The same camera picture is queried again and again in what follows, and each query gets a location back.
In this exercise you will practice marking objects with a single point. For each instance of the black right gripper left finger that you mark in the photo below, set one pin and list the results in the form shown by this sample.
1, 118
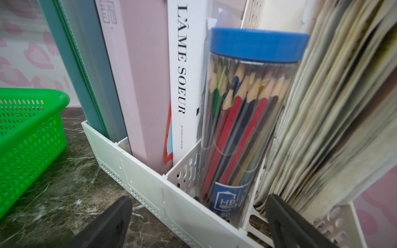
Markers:
108, 230

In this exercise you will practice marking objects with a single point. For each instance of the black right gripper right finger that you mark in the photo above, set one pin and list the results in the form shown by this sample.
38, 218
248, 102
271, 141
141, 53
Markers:
289, 229

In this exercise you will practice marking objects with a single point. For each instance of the green plastic basket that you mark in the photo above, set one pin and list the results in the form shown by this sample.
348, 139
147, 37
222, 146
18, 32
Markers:
32, 137

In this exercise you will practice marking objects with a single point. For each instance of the white plastic file organizer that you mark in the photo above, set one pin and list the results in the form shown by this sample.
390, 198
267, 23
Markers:
172, 197

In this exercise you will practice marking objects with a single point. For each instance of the stack of worn papers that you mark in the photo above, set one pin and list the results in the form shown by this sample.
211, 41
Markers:
337, 133

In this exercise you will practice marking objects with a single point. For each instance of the pencil tube with blue lid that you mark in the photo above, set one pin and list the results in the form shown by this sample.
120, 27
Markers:
249, 75

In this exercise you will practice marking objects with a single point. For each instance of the pink book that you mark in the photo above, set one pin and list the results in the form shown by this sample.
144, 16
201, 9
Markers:
136, 39

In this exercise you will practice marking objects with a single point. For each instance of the teal zip folder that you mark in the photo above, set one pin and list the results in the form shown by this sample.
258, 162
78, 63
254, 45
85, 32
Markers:
77, 33

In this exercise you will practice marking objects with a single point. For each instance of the white book L'ame Soeur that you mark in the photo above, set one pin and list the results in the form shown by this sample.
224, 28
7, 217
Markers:
187, 30

